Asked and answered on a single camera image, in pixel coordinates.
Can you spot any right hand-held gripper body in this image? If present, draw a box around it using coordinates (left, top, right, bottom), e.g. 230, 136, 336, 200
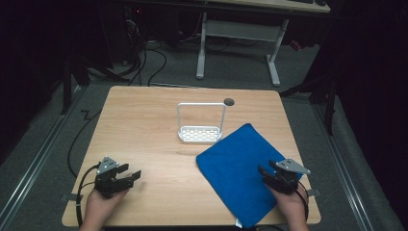
262, 158, 312, 195

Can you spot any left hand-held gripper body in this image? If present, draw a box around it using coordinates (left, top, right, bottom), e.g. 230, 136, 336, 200
93, 156, 135, 199

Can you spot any blue cloth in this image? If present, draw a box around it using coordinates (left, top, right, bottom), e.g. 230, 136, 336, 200
195, 122, 304, 229

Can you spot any person's right hand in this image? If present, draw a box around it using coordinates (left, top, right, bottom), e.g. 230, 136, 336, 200
268, 184, 310, 225

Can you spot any black stand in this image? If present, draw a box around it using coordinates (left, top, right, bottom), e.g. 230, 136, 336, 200
60, 56, 92, 116
278, 75, 340, 137

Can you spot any white-framed desk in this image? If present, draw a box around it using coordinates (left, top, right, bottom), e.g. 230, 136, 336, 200
195, 0, 332, 88

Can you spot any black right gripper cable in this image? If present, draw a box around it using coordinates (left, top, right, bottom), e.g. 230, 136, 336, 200
295, 180, 311, 223

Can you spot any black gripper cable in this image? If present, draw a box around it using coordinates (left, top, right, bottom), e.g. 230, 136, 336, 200
295, 180, 311, 223
75, 163, 101, 228

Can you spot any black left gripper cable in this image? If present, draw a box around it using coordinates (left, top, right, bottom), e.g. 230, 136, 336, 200
75, 163, 101, 228

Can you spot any black floor cable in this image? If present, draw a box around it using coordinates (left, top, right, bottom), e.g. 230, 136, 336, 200
66, 109, 103, 179

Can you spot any metal floor rail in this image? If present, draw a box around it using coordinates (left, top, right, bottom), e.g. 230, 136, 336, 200
0, 86, 83, 227
312, 103, 375, 231

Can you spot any white wire rack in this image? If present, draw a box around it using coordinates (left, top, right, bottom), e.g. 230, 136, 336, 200
176, 101, 228, 144

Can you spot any bundle of black cables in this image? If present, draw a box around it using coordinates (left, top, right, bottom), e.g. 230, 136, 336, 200
123, 9, 168, 88

